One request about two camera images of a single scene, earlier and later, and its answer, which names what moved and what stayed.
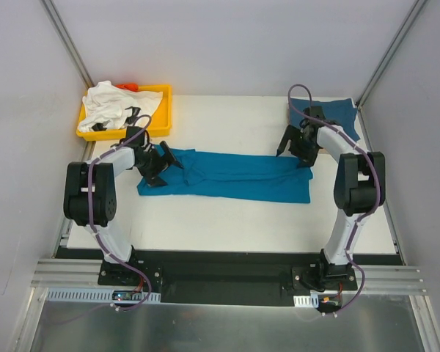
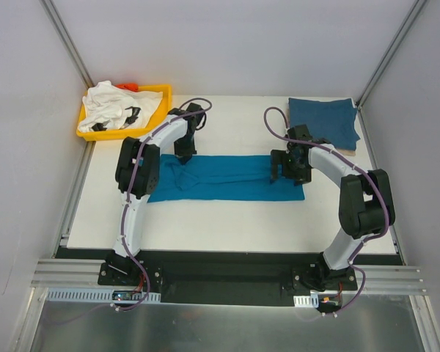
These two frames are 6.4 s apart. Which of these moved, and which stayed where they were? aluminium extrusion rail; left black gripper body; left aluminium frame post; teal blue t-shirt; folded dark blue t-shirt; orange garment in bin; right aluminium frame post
Moved: left black gripper body
Stayed: teal blue t-shirt; left aluminium frame post; right aluminium frame post; orange garment in bin; aluminium extrusion rail; folded dark blue t-shirt
